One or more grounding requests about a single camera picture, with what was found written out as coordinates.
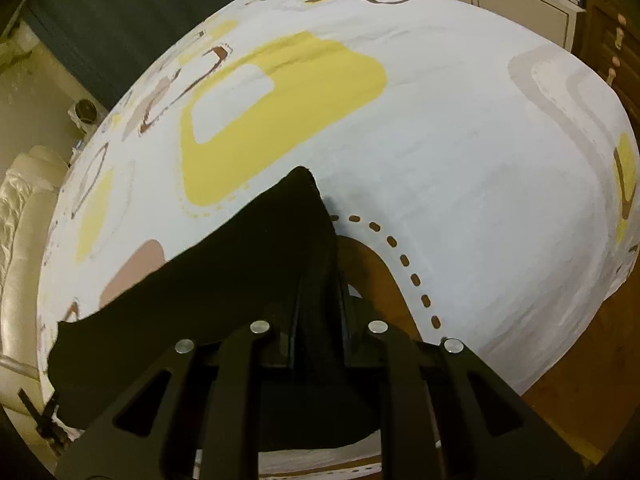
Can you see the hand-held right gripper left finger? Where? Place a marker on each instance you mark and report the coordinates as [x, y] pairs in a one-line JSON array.
[[306, 322]]

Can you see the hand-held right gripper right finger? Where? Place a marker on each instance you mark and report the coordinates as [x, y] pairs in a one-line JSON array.
[[342, 327]]

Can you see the black pants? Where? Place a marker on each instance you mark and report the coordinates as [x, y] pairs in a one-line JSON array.
[[225, 270]]

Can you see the patterned white bed sheet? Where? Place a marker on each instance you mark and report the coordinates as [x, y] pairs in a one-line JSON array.
[[450, 160]]

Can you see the black clamp stand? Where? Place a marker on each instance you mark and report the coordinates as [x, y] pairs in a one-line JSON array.
[[47, 420]]

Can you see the cream tufted leather headboard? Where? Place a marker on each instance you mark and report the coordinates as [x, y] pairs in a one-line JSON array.
[[20, 260]]

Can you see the dark teal curtain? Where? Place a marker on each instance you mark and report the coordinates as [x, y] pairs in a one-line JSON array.
[[125, 20]]

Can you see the white tv stand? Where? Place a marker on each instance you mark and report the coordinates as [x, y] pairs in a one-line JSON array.
[[525, 5]]

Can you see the wooden cabinet with knobs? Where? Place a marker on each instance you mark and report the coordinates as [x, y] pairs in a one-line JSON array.
[[610, 45]]

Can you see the chrome bed rail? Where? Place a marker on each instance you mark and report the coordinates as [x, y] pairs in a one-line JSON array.
[[17, 364]]

